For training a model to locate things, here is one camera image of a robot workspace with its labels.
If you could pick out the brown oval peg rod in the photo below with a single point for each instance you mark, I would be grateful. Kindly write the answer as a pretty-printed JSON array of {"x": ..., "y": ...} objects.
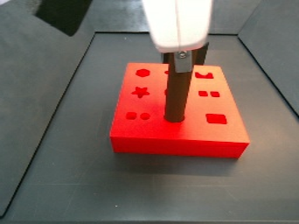
[{"x": 177, "y": 93}]

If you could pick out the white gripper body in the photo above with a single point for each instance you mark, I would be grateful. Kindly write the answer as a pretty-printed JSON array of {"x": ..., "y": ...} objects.
[{"x": 179, "y": 23}]

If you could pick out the red shape-sorting block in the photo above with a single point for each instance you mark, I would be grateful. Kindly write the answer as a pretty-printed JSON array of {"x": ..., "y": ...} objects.
[{"x": 211, "y": 132}]

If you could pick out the black curved holder stand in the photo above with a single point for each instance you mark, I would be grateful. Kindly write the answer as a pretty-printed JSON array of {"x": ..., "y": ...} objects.
[{"x": 199, "y": 58}]

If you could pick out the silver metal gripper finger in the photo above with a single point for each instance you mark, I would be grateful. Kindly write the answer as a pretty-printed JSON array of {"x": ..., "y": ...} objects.
[{"x": 183, "y": 61}]

